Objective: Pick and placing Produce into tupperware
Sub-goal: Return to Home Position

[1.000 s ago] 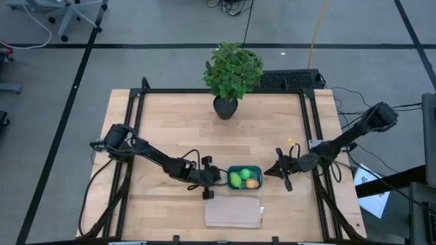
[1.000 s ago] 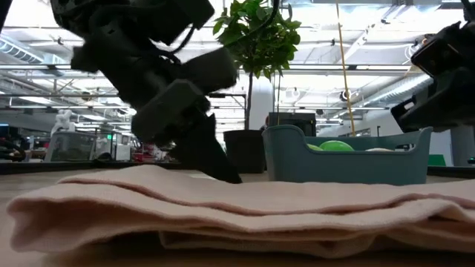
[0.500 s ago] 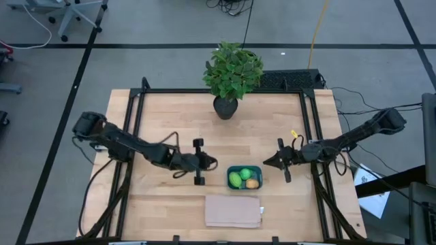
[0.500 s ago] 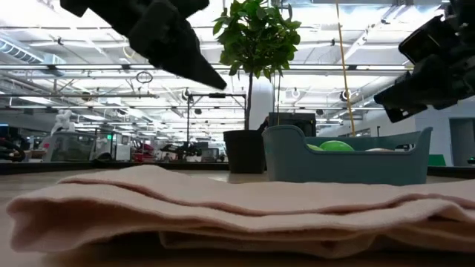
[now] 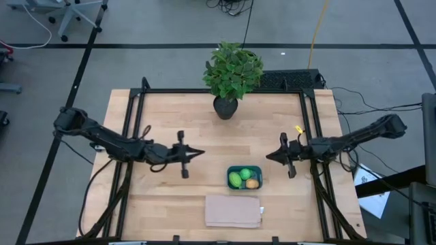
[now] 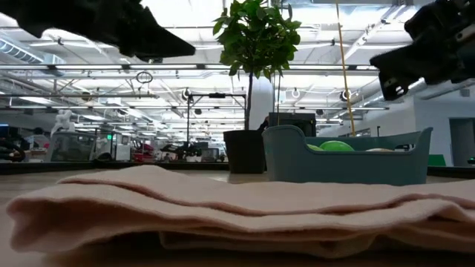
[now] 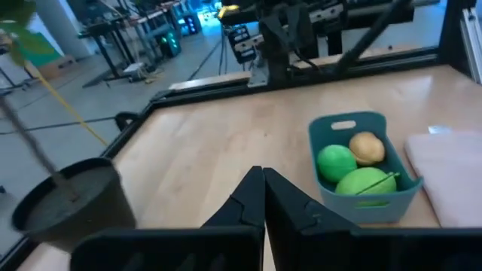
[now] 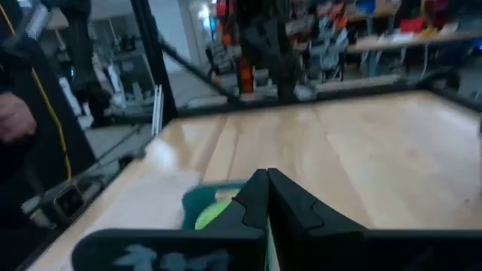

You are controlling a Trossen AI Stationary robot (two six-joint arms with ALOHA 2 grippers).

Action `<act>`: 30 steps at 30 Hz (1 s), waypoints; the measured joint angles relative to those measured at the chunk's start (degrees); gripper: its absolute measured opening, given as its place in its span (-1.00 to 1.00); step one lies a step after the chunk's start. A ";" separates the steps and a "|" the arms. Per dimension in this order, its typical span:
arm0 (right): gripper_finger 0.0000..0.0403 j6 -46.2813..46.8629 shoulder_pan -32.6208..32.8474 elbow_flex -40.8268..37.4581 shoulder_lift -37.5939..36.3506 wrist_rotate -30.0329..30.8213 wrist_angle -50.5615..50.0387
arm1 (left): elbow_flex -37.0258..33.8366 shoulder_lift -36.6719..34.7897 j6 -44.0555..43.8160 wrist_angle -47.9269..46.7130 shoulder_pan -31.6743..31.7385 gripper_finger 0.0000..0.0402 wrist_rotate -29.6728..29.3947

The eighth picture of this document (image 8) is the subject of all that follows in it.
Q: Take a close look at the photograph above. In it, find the long wooden workbench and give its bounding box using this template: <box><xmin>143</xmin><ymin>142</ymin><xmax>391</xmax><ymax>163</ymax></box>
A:
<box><xmin>345</xmin><ymin>29</ymin><xmax>482</xmax><ymax>53</ymax></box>

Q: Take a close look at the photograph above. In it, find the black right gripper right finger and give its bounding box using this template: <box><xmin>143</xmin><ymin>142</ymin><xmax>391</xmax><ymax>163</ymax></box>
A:
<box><xmin>267</xmin><ymin>167</ymin><xmax>482</xmax><ymax>271</ymax></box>

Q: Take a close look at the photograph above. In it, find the pale green toy produce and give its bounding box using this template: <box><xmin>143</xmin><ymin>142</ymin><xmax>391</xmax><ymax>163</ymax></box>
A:
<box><xmin>194</xmin><ymin>197</ymin><xmax>235</xmax><ymax>231</ymax></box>

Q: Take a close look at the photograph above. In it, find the black metal table frame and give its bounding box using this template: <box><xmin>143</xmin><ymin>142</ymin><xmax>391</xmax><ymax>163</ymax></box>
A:
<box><xmin>0</xmin><ymin>0</ymin><xmax>482</xmax><ymax>271</ymax></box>

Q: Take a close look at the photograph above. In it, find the teal plastic bin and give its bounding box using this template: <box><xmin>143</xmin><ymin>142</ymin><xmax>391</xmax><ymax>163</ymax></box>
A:
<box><xmin>181</xmin><ymin>181</ymin><xmax>248</xmax><ymax>231</ymax></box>

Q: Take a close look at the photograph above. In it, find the person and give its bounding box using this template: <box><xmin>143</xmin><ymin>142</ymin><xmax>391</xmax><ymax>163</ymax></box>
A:
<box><xmin>0</xmin><ymin>0</ymin><xmax>97</xmax><ymax>271</ymax></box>

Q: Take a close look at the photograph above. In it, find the person's hand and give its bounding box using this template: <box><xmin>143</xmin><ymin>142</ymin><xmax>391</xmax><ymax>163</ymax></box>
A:
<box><xmin>0</xmin><ymin>92</ymin><xmax>38</xmax><ymax>145</ymax></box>

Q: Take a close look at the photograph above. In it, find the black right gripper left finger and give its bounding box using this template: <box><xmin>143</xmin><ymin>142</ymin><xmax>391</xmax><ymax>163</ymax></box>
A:
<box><xmin>71</xmin><ymin>168</ymin><xmax>270</xmax><ymax>271</ymax></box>

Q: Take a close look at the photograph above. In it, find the orange object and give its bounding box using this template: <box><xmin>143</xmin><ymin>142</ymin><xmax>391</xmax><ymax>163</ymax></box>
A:
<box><xmin>238</xmin><ymin>57</ymin><xmax>254</xmax><ymax>94</ymax></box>

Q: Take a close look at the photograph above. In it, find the short aluminium rail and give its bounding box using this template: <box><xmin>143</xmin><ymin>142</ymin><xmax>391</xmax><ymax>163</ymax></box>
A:
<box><xmin>150</xmin><ymin>84</ymin><xmax>165</xmax><ymax>138</ymax></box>

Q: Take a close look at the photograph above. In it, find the thin yellow cord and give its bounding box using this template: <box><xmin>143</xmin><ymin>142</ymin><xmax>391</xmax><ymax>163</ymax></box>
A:
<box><xmin>0</xmin><ymin>2</ymin><xmax>73</xmax><ymax>182</ymax></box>

